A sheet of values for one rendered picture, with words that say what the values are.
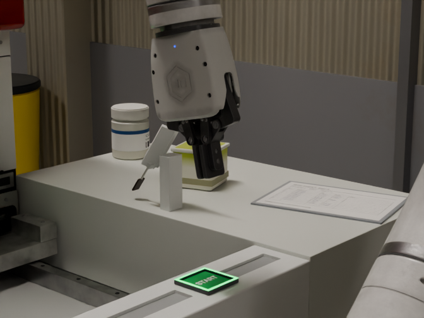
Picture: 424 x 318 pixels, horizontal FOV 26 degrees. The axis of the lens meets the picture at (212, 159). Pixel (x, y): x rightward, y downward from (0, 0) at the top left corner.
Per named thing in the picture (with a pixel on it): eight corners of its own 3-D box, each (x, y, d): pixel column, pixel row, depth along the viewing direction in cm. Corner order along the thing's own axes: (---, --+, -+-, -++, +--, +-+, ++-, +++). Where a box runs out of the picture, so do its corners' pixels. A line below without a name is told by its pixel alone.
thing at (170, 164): (140, 205, 141) (139, 120, 138) (158, 200, 144) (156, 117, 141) (168, 212, 138) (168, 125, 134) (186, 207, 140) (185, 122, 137)
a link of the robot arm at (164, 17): (129, 11, 106) (134, 36, 106) (184, -2, 100) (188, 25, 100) (179, 6, 112) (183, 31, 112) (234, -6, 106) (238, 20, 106)
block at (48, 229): (11, 232, 155) (10, 215, 155) (27, 228, 158) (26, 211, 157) (40, 242, 150) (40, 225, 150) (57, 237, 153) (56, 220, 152)
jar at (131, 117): (104, 156, 172) (102, 106, 170) (131, 149, 178) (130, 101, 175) (130, 162, 168) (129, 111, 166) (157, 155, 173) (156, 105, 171)
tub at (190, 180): (170, 187, 151) (170, 147, 150) (189, 176, 158) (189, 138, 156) (212, 192, 148) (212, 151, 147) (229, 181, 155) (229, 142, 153)
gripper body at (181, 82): (132, 29, 106) (148, 124, 108) (196, 16, 100) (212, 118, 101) (176, 24, 112) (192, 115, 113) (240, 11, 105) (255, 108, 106)
